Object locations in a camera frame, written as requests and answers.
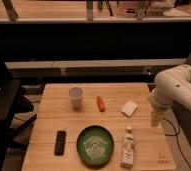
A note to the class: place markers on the white squeeze bottle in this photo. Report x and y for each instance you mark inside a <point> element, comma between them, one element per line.
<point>127,158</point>

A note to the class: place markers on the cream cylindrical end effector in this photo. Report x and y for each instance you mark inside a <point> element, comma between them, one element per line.
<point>156,118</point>

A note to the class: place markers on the orange carrot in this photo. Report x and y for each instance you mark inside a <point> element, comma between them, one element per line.
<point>100,104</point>

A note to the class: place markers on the black chair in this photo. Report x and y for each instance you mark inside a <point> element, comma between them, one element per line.
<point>12,101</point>

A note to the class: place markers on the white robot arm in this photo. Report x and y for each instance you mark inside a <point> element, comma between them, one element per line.
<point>170,85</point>

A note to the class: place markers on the green patterned bowl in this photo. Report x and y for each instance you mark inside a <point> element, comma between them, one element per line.
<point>95,145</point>

